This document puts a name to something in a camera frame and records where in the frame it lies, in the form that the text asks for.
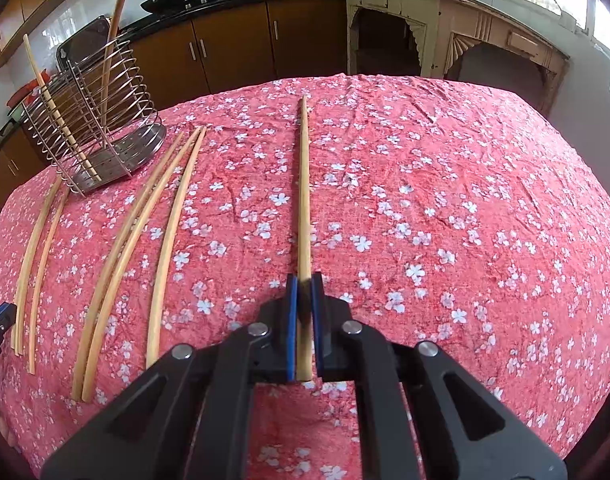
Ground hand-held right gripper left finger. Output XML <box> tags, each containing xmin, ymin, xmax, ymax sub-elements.
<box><xmin>40</xmin><ymin>274</ymin><xmax>298</xmax><ymax>480</ymax></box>

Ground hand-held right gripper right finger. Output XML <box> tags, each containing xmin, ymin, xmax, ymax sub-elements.
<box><xmin>311</xmin><ymin>272</ymin><xmax>568</xmax><ymax>480</ymax></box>

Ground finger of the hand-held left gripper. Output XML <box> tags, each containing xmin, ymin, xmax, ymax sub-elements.
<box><xmin>0</xmin><ymin>301</ymin><xmax>16</xmax><ymax>341</ymax></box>

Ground light wooden chopstick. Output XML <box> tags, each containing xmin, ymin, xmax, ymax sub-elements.
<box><xmin>27</xmin><ymin>189</ymin><xmax>70</xmax><ymax>376</ymax></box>
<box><xmin>23</xmin><ymin>34</ymin><xmax>103</xmax><ymax>182</ymax></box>
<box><xmin>12</xmin><ymin>176</ymin><xmax>63</xmax><ymax>357</ymax></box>
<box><xmin>146</xmin><ymin>129</ymin><xmax>208</xmax><ymax>370</ymax></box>
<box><xmin>71</xmin><ymin>131</ymin><xmax>186</xmax><ymax>402</ymax></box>
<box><xmin>81</xmin><ymin>126</ymin><xmax>204</xmax><ymax>403</ymax></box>

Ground thick straight wooden chopstick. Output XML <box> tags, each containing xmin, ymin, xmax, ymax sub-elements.
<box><xmin>296</xmin><ymin>95</ymin><xmax>314</xmax><ymax>382</ymax></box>

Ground steel wire utensil holder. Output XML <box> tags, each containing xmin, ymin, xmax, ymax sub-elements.
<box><xmin>21</xmin><ymin>40</ymin><xmax>168</xmax><ymax>196</ymax></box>

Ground reddish wooden chopstick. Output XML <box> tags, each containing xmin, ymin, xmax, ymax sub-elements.
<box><xmin>99</xmin><ymin>0</ymin><xmax>140</xmax><ymax>126</ymax></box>

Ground pink floral tablecloth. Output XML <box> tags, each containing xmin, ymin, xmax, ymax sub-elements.
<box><xmin>0</xmin><ymin>74</ymin><xmax>610</xmax><ymax>480</ymax></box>

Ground red plastic container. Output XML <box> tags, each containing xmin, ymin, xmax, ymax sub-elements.
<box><xmin>6</xmin><ymin>82</ymin><xmax>42</xmax><ymax>111</ymax></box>

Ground metal tray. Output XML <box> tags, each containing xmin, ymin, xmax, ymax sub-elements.
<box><xmin>55</xmin><ymin>16</ymin><xmax>116</xmax><ymax>81</ymax></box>

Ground brown kitchen base cabinet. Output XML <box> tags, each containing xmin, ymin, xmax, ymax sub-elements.
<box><xmin>0</xmin><ymin>0</ymin><xmax>350</xmax><ymax>231</ymax></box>

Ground cream wooden console table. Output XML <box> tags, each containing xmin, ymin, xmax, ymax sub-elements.
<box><xmin>344</xmin><ymin>0</ymin><xmax>570</xmax><ymax>116</ymax></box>

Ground brown wall cabinet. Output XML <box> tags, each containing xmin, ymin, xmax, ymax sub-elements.
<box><xmin>0</xmin><ymin>0</ymin><xmax>106</xmax><ymax>78</ymax></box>

